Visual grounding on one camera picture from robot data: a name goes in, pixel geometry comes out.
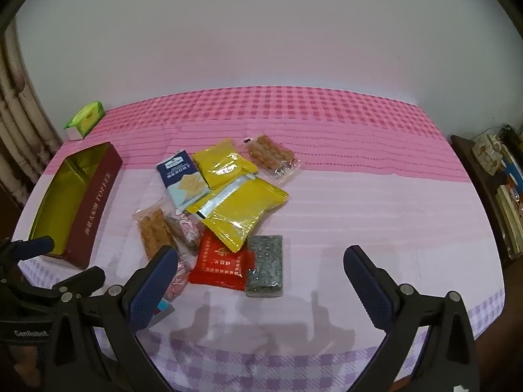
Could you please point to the beige patterned curtain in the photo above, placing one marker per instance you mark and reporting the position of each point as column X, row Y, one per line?
column 20, row 130

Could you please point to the blue cracker packet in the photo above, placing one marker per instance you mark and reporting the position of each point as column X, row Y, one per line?
column 179, row 175

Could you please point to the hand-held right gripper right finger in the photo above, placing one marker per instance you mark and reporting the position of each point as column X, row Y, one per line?
column 367, row 290

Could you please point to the gold tin box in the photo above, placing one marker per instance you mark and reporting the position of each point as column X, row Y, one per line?
column 61, row 196

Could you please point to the pink patterned candy packet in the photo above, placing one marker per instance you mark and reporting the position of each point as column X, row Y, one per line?
column 180, row 279
column 188, row 228

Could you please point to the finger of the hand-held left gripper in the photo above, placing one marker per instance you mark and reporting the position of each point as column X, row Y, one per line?
column 34, row 247
column 83, row 279

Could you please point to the floral mug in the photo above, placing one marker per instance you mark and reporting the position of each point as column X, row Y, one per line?
column 488, row 153

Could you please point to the clear packet of fried twists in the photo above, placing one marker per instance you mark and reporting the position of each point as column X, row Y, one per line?
column 153, row 228
column 267, row 155

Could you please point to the red snack packet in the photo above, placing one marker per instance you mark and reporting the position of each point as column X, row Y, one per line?
column 218, row 263

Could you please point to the green tissue box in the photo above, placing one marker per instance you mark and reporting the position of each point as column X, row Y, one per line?
column 85, row 119

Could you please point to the dark green snack packet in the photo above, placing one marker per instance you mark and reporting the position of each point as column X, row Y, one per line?
column 265, row 265

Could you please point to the plain yellow snack packet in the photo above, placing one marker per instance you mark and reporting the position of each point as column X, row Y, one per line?
column 216, row 161

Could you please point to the dark wooden shelf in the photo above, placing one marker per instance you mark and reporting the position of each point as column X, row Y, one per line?
column 470, row 196

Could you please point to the teal snack packet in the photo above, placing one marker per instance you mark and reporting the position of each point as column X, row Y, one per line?
column 165, row 311

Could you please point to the yellow packet with silver strip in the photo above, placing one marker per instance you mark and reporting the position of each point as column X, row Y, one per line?
column 245, row 212

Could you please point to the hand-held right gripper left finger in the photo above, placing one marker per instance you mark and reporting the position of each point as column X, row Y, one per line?
column 152, row 290

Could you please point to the stack of books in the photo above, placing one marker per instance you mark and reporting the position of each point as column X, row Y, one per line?
column 508, row 216

